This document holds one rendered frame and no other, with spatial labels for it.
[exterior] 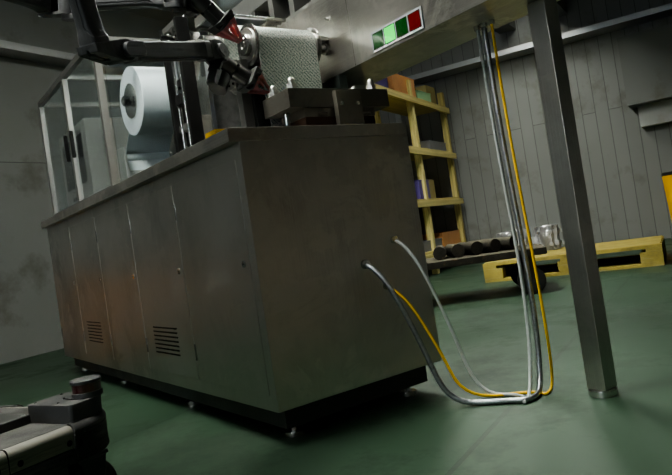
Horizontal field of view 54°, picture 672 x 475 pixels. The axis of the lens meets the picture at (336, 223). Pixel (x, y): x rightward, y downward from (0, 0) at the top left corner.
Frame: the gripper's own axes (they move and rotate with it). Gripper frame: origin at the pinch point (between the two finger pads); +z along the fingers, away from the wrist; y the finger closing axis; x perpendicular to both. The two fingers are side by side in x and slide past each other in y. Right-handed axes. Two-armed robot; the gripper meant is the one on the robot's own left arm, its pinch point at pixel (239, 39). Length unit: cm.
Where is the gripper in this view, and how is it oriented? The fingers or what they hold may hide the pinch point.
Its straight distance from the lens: 230.4
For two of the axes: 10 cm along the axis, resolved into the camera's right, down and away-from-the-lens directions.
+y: 5.8, -0.5, -8.1
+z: 6.7, 6.0, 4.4
